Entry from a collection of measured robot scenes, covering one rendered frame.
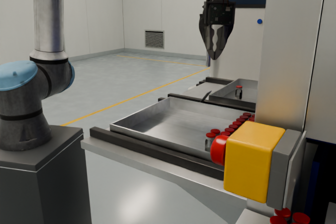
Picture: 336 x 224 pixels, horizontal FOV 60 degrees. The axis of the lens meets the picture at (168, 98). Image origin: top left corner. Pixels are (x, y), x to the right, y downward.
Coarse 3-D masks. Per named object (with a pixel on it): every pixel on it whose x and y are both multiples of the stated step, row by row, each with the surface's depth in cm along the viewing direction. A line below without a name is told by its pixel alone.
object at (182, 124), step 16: (144, 112) 79; (160, 112) 85; (176, 112) 85; (192, 112) 85; (208, 112) 82; (224, 112) 80; (240, 112) 77; (112, 128) 68; (128, 128) 66; (144, 128) 74; (160, 128) 74; (176, 128) 74; (192, 128) 74; (208, 128) 74; (224, 128) 74; (160, 144) 61; (176, 144) 59; (192, 144) 65; (208, 160) 55
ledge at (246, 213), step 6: (246, 210) 45; (240, 216) 43; (246, 216) 43; (252, 216) 43; (258, 216) 43; (264, 216) 43; (240, 222) 42; (246, 222) 42; (252, 222) 42; (258, 222) 42; (264, 222) 42
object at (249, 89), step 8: (240, 80) 110; (248, 80) 109; (224, 88) 100; (232, 88) 107; (248, 88) 109; (256, 88) 108; (208, 96) 91; (216, 96) 89; (224, 96) 100; (232, 96) 100; (248, 96) 100; (256, 96) 100; (240, 104) 85; (248, 104) 84
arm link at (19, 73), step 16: (16, 64) 83; (32, 64) 83; (0, 80) 78; (16, 80) 78; (32, 80) 81; (48, 80) 88; (0, 96) 79; (16, 96) 79; (32, 96) 82; (0, 112) 81; (16, 112) 80
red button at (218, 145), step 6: (216, 138) 38; (222, 138) 38; (216, 144) 37; (222, 144) 37; (210, 150) 38; (216, 150) 37; (222, 150) 37; (210, 156) 38; (216, 156) 37; (222, 156) 37; (216, 162) 38; (222, 162) 37
